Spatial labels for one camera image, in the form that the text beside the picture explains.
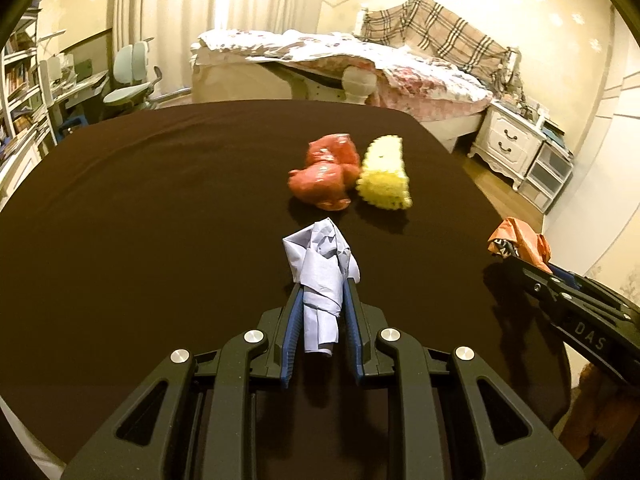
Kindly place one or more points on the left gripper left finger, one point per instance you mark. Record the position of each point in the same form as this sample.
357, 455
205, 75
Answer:
280, 329

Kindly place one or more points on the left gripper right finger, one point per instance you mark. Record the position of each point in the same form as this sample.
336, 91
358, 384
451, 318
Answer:
370, 366

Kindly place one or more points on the lavender paper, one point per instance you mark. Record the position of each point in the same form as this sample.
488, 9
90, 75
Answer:
321, 261

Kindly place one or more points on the orange snack wrapper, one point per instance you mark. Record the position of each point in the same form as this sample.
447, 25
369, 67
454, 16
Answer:
515, 237

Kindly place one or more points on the yellow foam net sleeve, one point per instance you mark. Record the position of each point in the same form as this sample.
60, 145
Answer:
383, 181

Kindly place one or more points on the red plastic bag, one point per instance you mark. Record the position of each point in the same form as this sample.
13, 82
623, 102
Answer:
332, 168

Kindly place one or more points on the plastic drawer unit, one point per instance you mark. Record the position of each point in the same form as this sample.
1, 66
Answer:
546, 176

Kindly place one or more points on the dark brown tablecloth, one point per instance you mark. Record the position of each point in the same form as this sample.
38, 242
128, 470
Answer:
163, 230

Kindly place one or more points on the white nightstand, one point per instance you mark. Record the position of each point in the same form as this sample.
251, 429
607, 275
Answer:
507, 143

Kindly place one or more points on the floral quilt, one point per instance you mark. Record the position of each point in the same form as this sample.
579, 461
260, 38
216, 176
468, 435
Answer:
428, 89

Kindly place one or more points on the light green desk chair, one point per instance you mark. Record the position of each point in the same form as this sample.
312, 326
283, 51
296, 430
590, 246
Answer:
130, 71

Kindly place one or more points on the plaid blanket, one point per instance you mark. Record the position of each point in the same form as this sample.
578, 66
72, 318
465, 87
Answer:
427, 27

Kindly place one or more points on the white desk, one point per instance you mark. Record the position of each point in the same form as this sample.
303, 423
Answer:
64, 86

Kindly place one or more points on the white bookshelf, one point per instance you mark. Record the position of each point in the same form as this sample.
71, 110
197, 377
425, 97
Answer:
26, 131

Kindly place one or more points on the beige curtains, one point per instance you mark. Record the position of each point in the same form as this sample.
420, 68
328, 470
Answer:
173, 25

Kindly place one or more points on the white bed frame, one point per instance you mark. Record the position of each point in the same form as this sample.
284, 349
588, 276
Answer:
222, 76

